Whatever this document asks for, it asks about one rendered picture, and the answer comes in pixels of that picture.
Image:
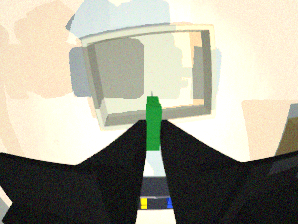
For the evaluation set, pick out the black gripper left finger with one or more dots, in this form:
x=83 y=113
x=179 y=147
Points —
x=104 y=189

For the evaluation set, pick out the blue fuse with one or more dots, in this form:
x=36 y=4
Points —
x=169 y=202

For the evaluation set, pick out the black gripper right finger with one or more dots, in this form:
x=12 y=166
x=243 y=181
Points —
x=207 y=187

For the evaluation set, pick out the yellow fuse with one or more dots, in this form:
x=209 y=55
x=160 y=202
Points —
x=143 y=202

